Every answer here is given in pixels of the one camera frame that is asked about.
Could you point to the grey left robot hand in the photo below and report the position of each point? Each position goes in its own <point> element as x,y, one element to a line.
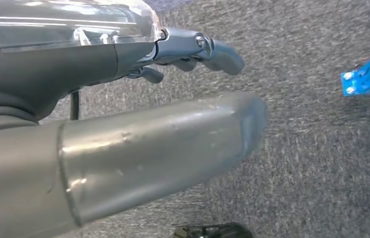
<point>138,148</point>

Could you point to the blue metal shelf rack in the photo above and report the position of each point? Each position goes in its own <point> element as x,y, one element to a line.
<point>368,77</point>

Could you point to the black robot foot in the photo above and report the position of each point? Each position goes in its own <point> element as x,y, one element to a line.
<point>214,231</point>

